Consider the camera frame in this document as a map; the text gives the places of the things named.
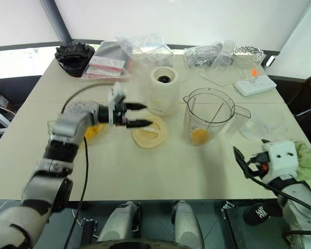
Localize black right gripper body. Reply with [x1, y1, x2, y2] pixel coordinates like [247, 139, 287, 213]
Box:
[245, 153, 270, 179]

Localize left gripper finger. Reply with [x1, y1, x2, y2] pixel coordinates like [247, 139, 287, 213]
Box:
[126, 103, 148, 112]
[126, 119, 153, 128]

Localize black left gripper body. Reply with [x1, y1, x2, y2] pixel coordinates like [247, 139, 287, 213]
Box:
[112, 101, 129, 127]

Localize bowl of yellow food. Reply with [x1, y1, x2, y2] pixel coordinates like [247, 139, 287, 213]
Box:
[47, 119, 108, 147]

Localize yellow object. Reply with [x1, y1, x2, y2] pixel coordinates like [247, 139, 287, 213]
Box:
[83, 123, 107, 143]

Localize peach plastic blender lid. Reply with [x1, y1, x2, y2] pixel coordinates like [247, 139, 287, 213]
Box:
[131, 115, 169, 149]

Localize cream blender motor base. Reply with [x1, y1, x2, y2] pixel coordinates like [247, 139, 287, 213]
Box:
[149, 66, 181, 116]

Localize green towel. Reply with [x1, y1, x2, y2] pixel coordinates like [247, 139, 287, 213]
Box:
[294, 141, 311, 184]

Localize red striped zip bags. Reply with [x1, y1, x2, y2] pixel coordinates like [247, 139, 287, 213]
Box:
[81, 56, 133, 80]

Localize clear plastic blender jar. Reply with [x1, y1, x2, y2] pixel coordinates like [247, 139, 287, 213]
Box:
[182, 87, 251, 146]

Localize white power strip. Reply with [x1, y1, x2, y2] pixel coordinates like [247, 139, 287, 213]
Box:
[234, 75, 277, 97]

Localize black cap white print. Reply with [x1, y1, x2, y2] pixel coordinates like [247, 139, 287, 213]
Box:
[243, 201, 283, 226]

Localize black backpack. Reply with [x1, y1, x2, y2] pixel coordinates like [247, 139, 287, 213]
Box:
[285, 75, 311, 125]

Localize dark grey pouch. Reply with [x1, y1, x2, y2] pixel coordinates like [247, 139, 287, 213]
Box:
[93, 40, 133, 61]

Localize crumpled clear plastic bag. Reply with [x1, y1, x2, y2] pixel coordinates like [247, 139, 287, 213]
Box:
[115, 33, 175, 65]

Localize metal box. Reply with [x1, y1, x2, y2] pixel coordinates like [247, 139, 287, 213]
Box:
[221, 201, 249, 249]

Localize black crumpled bag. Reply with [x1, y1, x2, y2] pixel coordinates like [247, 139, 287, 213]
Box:
[54, 41, 96, 77]

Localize grey rounded robot leg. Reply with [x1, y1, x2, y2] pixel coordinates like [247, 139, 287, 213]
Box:
[97, 201, 143, 243]
[171, 200, 205, 249]

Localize crumpled aluminium foil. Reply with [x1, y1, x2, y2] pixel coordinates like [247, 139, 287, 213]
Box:
[233, 45, 265, 63]

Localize dark grey pillar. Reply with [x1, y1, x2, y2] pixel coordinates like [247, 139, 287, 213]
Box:
[38, 0, 77, 45]

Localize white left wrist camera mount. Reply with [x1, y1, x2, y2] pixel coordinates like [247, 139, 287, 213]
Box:
[106, 82, 128, 127]

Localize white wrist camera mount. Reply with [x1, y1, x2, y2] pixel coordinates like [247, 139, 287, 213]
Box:
[261, 140, 300, 180]
[106, 82, 128, 127]

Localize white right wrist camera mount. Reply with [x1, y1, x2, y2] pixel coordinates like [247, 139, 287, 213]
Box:
[261, 140, 300, 180]

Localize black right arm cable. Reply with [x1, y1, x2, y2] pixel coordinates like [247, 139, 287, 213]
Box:
[245, 173, 311, 211]

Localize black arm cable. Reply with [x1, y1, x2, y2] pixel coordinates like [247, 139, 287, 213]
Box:
[61, 82, 116, 249]
[245, 173, 311, 211]

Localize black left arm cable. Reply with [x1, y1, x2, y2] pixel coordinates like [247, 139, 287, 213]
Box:
[61, 82, 116, 249]

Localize clear bag with wires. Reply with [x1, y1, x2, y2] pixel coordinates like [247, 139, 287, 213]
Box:
[183, 41, 223, 68]

